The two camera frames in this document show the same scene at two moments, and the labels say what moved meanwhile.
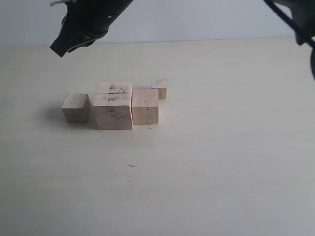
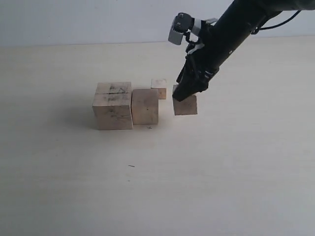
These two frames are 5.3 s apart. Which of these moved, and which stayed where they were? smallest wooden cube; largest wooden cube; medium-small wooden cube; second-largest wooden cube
Moved: medium-small wooden cube
Stayed: largest wooden cube; smallest wooden cube; second-largest wooden cube
